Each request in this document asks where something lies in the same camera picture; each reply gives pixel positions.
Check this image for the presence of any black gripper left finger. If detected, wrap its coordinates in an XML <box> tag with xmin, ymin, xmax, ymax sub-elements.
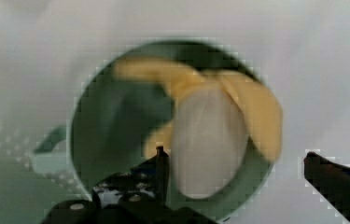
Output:
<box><xmin>41</xmin><ymin>146</ymin><xmax>217</xmax><ymax>224</ymax></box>

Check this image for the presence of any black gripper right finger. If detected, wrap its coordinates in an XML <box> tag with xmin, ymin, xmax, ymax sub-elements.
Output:
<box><xmin>303</xmin><ymin>152</ymin><xmax>350</xmax><ymax>222</ymax></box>

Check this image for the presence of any yellow plush peeled banana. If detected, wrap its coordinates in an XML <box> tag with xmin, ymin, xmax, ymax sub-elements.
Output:
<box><xmin>114</xmin><ymin>57</ymin><xmax>283</xmax><ymax>199</ymax></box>

